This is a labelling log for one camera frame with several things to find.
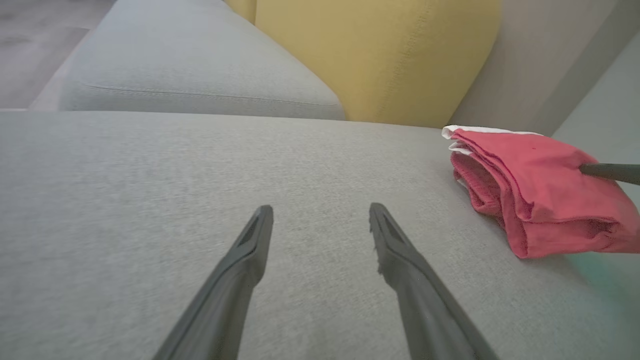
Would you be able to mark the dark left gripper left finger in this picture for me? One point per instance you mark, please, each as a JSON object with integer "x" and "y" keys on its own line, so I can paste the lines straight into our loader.
{"x": 220, "y": 310}

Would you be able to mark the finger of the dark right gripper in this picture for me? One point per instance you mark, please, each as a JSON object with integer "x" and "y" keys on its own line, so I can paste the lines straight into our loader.
{"x": 615, "y": 172}

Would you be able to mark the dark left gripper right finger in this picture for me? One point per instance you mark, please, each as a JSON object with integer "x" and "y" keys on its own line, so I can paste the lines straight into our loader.
{"x": 430, "y": 315}

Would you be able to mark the red shorts with 23 print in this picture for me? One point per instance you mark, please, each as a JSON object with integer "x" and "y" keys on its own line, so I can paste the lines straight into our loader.
{"x": 540, "y": 190}

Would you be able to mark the large grey sofa seat cushion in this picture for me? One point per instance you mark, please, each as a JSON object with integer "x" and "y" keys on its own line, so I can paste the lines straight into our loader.
{"x": 150, "y": 200}

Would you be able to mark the yellow sofa backrest cushion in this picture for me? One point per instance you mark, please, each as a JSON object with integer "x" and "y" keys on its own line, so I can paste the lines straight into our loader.
{"x": 242, "y": 7}
{"x": 390, "y": 60}

